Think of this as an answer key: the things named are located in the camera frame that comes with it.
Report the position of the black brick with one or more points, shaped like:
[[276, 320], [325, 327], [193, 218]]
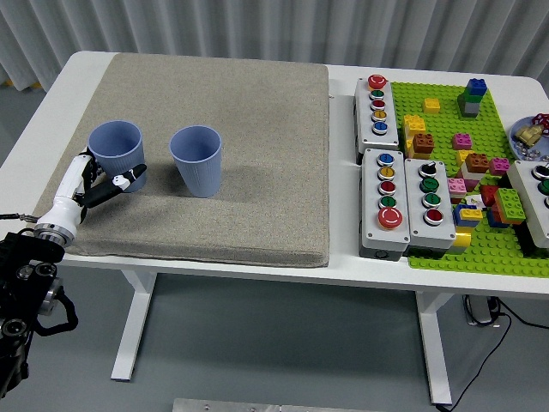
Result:
[[528, 244]]

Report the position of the red brick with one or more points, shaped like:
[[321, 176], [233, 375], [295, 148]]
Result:
[[488, 195]]

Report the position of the grey power adapter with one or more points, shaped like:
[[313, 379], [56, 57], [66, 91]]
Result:
[[478, 311]]

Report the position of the white curtain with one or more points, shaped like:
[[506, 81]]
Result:
[[274, 26]]

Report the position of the blue green grey brick tower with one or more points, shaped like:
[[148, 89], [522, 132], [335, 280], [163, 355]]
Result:
[[471, 101]]

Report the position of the grey five-button box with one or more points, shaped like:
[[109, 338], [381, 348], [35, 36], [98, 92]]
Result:
[[388, 133], [369, 206]]

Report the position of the grey-brown mat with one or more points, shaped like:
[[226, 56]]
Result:
[[257, 171]]

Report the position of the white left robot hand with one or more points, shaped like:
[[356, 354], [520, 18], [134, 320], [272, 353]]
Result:
[[70, 184]]

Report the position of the blue plate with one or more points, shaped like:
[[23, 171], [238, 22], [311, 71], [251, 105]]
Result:
[[517, 129]]

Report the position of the pink brick on white brick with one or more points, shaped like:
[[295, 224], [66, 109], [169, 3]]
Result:
[[456, 188]]

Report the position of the yellow round brick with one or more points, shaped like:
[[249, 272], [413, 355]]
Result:
[[461, 241]]

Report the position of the gold figure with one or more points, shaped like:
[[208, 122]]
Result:
[[528, 134]]

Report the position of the white table leg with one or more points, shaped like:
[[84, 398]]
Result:
[[130, 335], [435, 352]]

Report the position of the blue ribbed cup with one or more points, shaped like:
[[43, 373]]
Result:
[[116, 139], [197, 167]]

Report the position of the green brick baseplate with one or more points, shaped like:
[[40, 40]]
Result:
[[446, 129]]

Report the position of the blue and yellow brick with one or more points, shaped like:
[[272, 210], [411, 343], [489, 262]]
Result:
[[466, 215]]

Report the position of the small yellow brick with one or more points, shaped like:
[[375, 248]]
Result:
[[431, 106]]

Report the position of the brown brick on white brick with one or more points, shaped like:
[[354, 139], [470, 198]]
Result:
[[476, 163]]

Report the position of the green topped brick stack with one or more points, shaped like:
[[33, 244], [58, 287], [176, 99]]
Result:
[[510, 204]]

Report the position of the red lattice toy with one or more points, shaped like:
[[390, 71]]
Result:
[[544, 120]]

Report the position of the white button box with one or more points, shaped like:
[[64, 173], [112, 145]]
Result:
[[529, 193]]

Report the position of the grey button box with selector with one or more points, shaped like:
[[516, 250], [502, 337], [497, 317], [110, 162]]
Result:
[[418, 214]]

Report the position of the yellow brick stack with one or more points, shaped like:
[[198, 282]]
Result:
[[413, 124]]

